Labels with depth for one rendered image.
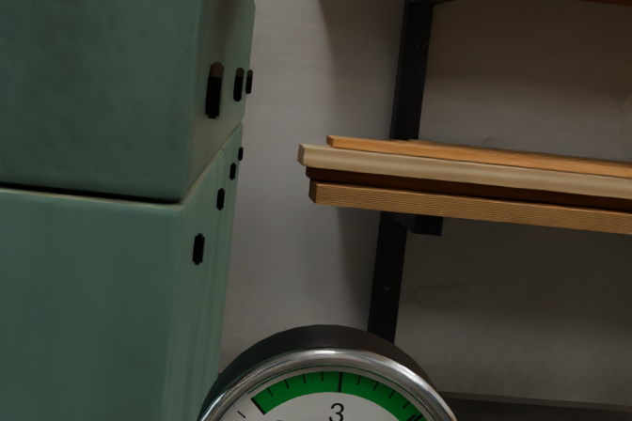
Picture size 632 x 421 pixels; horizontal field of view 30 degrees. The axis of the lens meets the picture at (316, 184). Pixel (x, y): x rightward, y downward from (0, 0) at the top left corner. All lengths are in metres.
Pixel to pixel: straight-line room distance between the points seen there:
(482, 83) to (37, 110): 2.62
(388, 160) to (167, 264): 2.07
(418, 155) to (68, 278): 2.14
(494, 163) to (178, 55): 2.21
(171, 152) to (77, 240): 0.03
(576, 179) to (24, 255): 2.20
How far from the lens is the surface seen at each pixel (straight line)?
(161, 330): 0.32
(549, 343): 3.04
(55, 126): 0.31
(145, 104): 0.31
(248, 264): 2.87
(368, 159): 2.37
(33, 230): 0.32
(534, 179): 2.45
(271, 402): 0.25
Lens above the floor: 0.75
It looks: 5 degrees down
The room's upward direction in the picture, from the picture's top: 6 degrees clockwise
